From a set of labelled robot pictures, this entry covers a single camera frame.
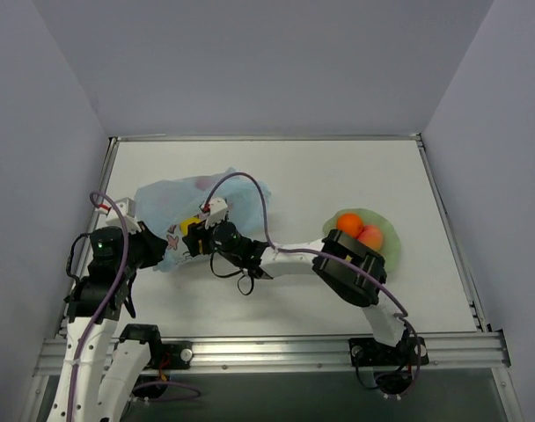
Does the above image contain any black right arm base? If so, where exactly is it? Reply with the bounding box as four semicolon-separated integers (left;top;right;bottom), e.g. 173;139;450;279
348;337;429;367

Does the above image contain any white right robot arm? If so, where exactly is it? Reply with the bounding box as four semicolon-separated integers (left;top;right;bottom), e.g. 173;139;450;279
182;221;408;363

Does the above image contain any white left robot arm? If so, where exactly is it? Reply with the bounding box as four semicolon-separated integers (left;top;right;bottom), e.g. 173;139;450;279
48;222;167;421

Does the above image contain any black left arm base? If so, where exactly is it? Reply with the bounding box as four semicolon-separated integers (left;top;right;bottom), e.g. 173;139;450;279
146;340;194;370

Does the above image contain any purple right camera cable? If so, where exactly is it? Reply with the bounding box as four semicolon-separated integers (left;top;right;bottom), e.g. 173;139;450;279
201;171;425;379

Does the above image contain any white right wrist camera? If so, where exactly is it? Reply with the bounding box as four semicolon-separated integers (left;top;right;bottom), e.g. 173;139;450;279
200;197;229;229

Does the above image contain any light blue plastic bag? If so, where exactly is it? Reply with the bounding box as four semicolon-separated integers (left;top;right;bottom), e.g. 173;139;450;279
135;167;271;273

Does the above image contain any fake yellow pear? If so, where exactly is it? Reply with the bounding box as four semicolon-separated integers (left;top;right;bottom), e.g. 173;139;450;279
180;217;200;236

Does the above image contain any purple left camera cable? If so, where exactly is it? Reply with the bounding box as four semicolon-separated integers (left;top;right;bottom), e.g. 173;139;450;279
64;191;139;422

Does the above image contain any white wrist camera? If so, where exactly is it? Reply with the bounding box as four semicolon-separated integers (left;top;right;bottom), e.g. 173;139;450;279
200;197;229;229
105;198;140;233

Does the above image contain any fake orange fruit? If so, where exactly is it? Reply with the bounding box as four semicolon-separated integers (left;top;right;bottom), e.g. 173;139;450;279
335;213;364;238

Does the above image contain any fake pink peach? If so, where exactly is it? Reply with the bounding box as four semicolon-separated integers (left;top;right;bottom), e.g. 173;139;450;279
357;225;385;251

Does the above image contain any aluminium front table rail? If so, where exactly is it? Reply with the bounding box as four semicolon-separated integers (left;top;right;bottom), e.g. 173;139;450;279
32;331;513;377

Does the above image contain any green wavy glass bowl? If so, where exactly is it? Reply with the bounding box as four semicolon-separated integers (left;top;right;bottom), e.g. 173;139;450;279
322;208;401;273

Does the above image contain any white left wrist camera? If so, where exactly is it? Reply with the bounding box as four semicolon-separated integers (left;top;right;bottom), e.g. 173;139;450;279
105;198;140;233

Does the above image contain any purple camera cable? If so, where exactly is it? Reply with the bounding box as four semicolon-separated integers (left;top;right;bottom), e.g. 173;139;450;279
64;191;139;422
201;171;425;379

